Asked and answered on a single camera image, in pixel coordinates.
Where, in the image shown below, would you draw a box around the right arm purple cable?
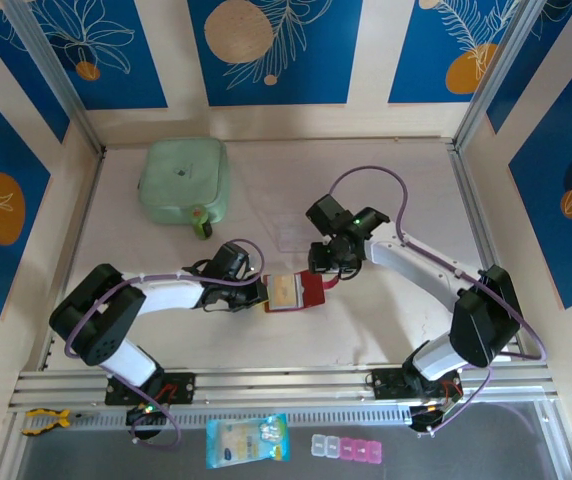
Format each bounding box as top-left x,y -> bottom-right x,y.
328,166 -> 548,436

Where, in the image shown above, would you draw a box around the beige card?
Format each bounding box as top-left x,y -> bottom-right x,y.
267,273 -> 301,307

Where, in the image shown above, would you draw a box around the clear plastic box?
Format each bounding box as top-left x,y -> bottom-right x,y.
264,208 -> 318,255

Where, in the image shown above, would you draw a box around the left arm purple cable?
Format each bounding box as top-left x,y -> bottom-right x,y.
64,238 -> 266,449

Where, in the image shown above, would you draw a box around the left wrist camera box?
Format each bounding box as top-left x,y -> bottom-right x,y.
209,242 -> 253,282

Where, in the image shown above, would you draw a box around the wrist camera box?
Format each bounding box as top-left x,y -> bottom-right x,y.
305,195 -> 351,236
209,242 -> 253,282

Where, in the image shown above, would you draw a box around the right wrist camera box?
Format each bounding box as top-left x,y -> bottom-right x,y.
305,195 -> 351,236

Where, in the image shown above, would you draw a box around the aluminium frame post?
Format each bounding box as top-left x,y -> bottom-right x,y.
0,0 -> 107,154
453,0 -> 542,151

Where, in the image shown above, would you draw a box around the slotted cable duct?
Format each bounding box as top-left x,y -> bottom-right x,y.
19,405 -> 413,435

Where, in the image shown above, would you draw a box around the red card holder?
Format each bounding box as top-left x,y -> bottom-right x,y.
262,269 -> 341,314

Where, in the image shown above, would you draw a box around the pink and white pill organizer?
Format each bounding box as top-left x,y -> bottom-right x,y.
310,433 -> 384,464

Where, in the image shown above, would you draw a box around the mint green zip pouch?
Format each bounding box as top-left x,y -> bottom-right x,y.
136,137 -> 231,226

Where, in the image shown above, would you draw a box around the aluminium side rail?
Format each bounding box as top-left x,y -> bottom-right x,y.
448,144 -> 525,361
39,149 -> 106,372

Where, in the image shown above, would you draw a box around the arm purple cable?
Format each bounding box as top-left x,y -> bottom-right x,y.
328,166 -> 548,436
64,238 -> 266,449

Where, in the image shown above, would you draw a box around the wet wipes pack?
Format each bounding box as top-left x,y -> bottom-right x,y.
205,412 -> 291,470

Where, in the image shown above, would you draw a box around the yellow handled pliers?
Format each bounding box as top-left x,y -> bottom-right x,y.
21,407 -> 85,437

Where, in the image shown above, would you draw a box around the green bottle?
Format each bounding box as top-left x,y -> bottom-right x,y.
189,205 -> 215,241

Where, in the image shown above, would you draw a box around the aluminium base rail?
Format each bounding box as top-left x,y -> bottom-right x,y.
8,362 -> 558,416

